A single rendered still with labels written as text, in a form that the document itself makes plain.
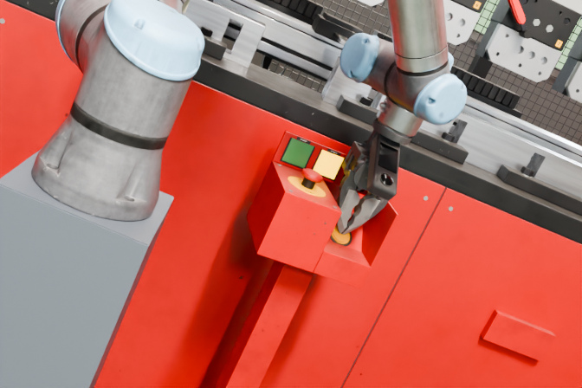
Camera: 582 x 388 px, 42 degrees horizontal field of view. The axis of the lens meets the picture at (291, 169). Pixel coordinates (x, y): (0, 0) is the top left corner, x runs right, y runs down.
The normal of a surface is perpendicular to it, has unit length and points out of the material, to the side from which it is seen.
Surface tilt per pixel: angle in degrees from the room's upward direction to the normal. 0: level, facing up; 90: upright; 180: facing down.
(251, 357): 90
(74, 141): 72
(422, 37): 107
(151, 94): 90
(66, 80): 90
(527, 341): 90
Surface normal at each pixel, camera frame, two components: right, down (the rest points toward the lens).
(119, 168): 0.48, 0.13
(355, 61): -0.79, -0.17
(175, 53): 0.57, 0.41
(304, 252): 0.16, 0.33
